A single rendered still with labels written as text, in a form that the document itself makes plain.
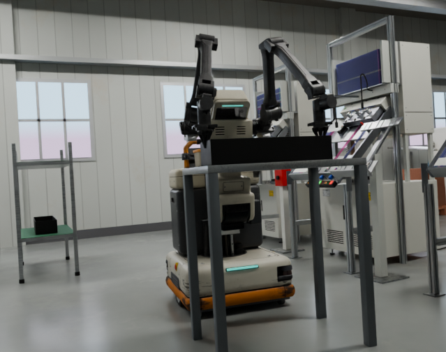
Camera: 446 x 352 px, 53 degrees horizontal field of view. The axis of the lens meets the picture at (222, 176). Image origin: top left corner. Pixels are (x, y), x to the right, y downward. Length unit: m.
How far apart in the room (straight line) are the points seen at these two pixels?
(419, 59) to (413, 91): 0.27
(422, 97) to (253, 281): 2.19
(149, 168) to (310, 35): 3.59
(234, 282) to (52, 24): 4.99
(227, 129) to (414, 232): 1.94
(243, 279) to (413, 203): 1.80
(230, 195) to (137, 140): 4.19
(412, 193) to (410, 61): 1.04
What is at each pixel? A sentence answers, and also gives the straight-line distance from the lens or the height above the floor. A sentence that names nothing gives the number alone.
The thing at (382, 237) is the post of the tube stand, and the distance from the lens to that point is 3.23.
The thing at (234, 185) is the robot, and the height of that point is 0.70.
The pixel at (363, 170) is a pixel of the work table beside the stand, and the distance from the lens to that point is 1.99.
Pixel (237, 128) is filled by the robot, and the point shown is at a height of 1.02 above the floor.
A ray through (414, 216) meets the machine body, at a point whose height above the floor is 0.34.
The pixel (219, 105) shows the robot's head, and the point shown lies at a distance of 2.45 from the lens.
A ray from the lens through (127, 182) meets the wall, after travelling 6.48.
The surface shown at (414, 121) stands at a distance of 3.88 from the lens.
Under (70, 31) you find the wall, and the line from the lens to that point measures 6.71.
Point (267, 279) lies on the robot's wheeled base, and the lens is 2.56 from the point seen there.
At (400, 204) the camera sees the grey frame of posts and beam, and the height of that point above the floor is 0.45.
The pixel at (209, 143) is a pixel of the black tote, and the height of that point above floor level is 0.90.
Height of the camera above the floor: 0.76
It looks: level
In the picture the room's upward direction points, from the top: 3 degrees counter-clockwise
